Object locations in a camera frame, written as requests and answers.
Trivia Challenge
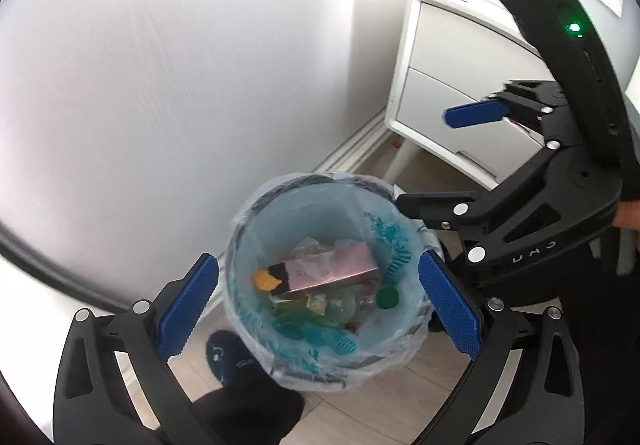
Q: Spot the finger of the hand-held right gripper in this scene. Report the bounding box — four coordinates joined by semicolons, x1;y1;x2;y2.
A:
394;149;567;267
443;80;571;151

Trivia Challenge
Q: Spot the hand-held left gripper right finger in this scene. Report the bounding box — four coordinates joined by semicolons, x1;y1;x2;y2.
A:
417;249;586;445

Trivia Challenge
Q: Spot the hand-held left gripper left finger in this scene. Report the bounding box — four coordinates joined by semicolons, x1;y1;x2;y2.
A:
52;252;226;445

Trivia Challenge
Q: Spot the orange peel piece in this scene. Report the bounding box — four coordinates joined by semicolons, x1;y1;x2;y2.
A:
253;269;284;294

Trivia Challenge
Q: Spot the light blue waste bin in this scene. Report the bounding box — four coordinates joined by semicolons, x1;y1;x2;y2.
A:
223;172;443;391

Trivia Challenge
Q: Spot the yellow snack packet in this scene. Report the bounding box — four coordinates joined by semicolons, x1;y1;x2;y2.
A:
272;295;310;321

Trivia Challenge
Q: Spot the clear plastic bottle green label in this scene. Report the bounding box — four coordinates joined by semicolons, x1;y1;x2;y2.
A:
307;288;377;326

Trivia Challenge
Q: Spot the clear bin liner bag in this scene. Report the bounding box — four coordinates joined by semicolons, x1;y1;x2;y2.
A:
222;170;444;394

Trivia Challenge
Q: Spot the pink box with black end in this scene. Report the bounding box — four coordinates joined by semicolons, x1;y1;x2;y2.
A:
267;244;381;299

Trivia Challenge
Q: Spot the clear plastic bottle green cap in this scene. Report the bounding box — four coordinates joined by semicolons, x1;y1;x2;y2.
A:
290;237;352;267

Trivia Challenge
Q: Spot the person's right hand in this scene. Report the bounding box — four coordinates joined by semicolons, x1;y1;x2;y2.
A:
613;200;640;230

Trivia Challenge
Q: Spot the dark blue slipper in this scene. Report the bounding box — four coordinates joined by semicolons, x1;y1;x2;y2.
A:
206;329;264;386

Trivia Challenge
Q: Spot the white nightstand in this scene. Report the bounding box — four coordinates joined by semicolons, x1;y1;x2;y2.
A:
384;0;567;192

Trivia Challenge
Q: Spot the white baseboard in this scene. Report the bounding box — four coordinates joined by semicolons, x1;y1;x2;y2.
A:
314;112;397;177

